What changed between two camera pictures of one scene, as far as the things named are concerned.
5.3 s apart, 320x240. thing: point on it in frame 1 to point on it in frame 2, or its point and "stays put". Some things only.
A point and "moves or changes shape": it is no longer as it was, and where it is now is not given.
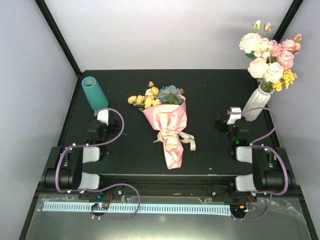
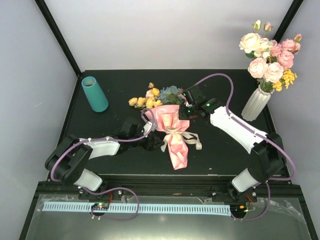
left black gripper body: [113, 129] to [146, 146]
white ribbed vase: [259, 99] stays put
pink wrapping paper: [170, 119] moves or changes shape
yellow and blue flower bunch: [166, 95] stays put
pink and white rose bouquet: [271, 61] stays put
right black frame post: [286, 22] stays put
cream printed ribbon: [167, 134] moves or changes shape
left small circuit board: [100, 206] stays put
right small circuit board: [237, 209] stays put
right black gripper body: [222, 124] to [189, 115]
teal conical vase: [96, 97] stays put
